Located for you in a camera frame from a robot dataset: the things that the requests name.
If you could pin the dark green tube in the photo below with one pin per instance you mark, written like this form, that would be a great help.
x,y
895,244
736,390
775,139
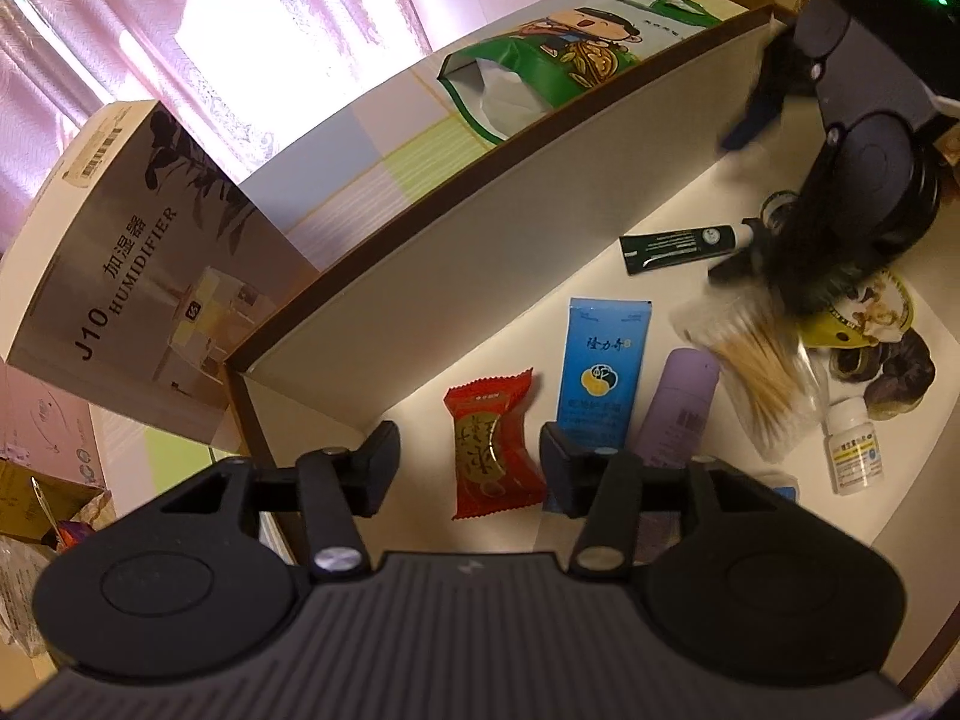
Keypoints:
x,y
675,247

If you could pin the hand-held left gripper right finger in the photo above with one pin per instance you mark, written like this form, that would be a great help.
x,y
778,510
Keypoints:
x,y
559,472

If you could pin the red candy packet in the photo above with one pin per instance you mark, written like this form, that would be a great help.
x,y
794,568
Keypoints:
x,y
487,442

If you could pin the blue tube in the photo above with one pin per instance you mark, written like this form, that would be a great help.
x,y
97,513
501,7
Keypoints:
x,y
600,367

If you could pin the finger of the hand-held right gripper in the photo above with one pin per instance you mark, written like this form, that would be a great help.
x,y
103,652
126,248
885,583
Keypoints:
x,y
746,124
746,255

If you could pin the brown cardboard box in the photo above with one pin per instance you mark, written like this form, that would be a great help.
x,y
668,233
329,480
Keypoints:
x,y
450,277

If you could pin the purple tube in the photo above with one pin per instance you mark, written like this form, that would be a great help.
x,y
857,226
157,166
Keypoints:
x,y
679,405

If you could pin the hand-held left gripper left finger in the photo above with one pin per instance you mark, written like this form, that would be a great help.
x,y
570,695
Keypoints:
x,y
382,465

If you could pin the cotton swab bag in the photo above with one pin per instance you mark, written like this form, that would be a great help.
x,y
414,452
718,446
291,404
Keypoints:
x,y
757,382

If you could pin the pink curtain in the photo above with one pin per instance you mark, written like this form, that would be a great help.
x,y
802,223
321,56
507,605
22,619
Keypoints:
x,y
262,15

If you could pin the clear plastic bag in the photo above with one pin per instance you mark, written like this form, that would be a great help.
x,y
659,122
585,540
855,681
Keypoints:
x,y
22,600

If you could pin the brown gift bag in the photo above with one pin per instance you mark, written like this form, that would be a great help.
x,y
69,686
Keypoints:
x,y
22,499

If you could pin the small white bottle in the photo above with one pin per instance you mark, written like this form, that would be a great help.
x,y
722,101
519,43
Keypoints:
x,y
851,450

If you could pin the dark hair scrunchie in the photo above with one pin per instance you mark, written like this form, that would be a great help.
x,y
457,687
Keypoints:
x,y
900,375

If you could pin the white humidifier carton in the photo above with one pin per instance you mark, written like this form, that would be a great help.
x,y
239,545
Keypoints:
x,y
150,255

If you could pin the green cartoon snack bag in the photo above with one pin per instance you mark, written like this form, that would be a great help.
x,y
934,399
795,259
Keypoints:
x,y
540,60

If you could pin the pink paper bag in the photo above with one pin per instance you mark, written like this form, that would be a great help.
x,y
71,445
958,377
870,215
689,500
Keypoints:
x,y
37,427

